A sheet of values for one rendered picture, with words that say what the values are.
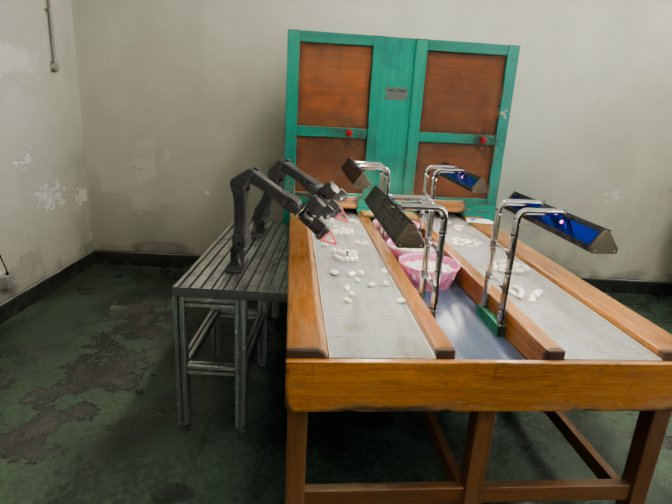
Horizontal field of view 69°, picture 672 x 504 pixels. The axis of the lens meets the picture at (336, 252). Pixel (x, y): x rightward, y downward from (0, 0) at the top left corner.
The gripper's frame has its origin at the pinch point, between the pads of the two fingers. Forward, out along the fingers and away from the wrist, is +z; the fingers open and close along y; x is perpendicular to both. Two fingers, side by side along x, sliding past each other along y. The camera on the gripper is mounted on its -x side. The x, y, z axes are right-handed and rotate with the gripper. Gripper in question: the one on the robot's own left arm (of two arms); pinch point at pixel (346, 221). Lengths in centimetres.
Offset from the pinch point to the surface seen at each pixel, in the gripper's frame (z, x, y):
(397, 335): 8, 3, -116
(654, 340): 66, -50, -122
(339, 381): -3, 20, -132
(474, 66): 3, -113, 53
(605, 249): 29, -57, -124
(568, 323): 54, -37, -106
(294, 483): 14, 57, -127
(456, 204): 55, -50, 47
